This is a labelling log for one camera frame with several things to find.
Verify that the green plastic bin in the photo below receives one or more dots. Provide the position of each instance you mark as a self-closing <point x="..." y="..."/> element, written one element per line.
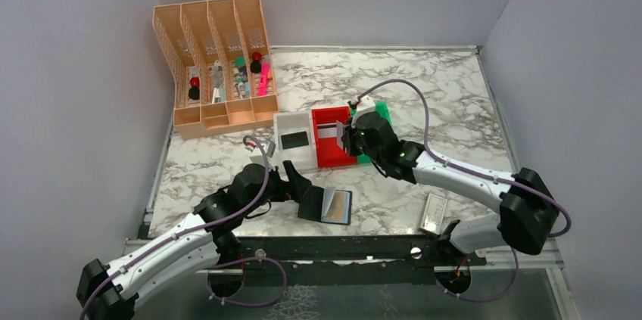
<point x="380" y="108"/>

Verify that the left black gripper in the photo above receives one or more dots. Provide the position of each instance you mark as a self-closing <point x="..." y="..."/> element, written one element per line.
<point x="291" y="179"/>

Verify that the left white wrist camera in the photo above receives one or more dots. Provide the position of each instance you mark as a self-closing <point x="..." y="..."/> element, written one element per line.
<point x="263" y="153"/>

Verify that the peach plastic desk organizer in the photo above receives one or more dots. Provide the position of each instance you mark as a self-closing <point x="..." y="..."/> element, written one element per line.
<point x="192" y="36"/>

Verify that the red black stamp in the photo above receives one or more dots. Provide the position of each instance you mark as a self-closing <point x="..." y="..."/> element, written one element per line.
<point x="194" y="89"/>
<point x="256" y="62"/>

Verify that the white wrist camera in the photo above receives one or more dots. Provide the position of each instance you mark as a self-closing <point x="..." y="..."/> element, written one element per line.
<point x="263" y="153"/>
<point x="364" y="105"/>

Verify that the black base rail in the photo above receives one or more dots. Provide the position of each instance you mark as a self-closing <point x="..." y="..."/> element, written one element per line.
<point x="339" y="260"/>

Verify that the black leather card holder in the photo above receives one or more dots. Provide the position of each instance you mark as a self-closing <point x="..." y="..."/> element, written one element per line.
<point x="311" y="203"/>

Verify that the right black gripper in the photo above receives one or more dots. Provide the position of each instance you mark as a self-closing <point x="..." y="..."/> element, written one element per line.
<point x="350" y="138"/>

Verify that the gold card in holder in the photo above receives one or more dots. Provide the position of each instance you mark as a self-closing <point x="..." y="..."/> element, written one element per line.
<point x="336" y="210"/>

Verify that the white plastic bin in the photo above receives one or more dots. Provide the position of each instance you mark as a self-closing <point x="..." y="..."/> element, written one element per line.
<point x="303" y="158"/>

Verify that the white stapler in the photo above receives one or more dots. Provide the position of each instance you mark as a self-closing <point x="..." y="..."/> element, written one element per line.
<point x="217" y="86"/>

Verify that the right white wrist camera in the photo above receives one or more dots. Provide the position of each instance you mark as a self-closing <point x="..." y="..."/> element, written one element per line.
<point x="364" y="105"/>

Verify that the silver patterned credit card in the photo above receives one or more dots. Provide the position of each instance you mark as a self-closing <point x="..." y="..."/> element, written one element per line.
<point x="340" y="134"/>

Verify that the pink highlighter pen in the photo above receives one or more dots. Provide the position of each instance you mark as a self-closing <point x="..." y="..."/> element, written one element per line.
<point x="265" y="78"/>

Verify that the red plastic bin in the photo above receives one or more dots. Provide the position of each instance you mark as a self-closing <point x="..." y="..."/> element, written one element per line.
<point x="328" y="154"/>

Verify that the silver card tin box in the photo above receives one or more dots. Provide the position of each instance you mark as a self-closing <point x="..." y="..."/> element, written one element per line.
<point x="433" y="213"/>

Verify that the black credit card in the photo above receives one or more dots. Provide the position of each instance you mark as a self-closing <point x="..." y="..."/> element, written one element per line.
<point x="294" y="140"/>

